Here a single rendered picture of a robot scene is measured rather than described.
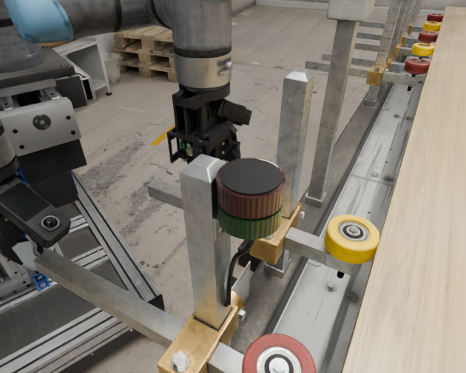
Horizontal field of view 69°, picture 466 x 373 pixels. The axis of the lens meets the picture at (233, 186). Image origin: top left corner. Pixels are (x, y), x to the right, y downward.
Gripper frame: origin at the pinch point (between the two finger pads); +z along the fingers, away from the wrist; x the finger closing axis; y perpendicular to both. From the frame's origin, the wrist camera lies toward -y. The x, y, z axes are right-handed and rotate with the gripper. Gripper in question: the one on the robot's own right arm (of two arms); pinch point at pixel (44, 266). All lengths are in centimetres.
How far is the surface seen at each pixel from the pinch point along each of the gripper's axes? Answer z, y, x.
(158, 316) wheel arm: -3.4, -24.7, -0.5
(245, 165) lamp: -28.7, -35.1, -5.1
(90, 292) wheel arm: -3.4, -13.6, 1.3
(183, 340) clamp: -4.4, -30.0, 1.1
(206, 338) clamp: -4.4, -32.4, -0.5
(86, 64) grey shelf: 56, 237, -203
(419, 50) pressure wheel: -6, -43, -146
